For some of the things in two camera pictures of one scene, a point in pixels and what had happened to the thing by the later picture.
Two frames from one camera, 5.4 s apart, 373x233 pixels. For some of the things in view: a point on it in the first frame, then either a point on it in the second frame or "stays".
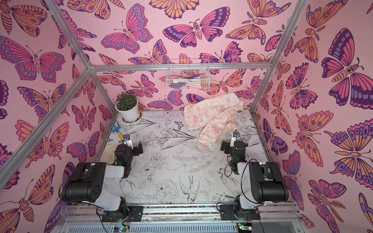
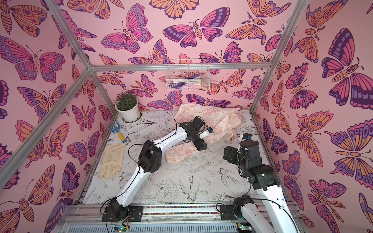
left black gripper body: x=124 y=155 to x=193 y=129
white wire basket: x=188 y=74 stays
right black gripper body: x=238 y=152 to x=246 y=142
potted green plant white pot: x=127 y=105 stays
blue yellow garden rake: x=116 y=128 stays
